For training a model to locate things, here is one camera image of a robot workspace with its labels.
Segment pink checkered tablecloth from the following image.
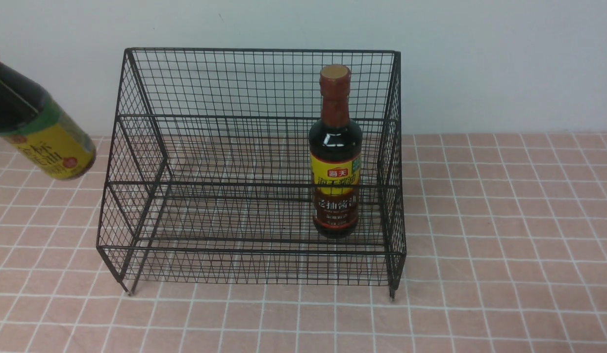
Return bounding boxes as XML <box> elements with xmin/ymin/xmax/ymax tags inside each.
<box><xmin>0</xmin><ymin>133</ymin><xmax>607</xmax><ymax>353</ymax></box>

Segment sesame oil bottle orange cap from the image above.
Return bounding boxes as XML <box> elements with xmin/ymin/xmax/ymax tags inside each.
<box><xmin>0</xmin><ymin>61</ymin><xmax>97</xmax><ymax>180</ymax></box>

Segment black wire mesh shelf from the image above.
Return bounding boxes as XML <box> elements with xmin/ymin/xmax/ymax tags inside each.
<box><xmin>97</xmin><ymin>48</ymin><xmax>407</xmax><ymax>299</ymax></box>

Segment dark soy sauce bottle red cap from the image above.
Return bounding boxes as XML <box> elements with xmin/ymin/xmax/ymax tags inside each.
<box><xmin>308</xmin><ymin>64</ymin><xmax>363</xmax><ymax>239</ymax></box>

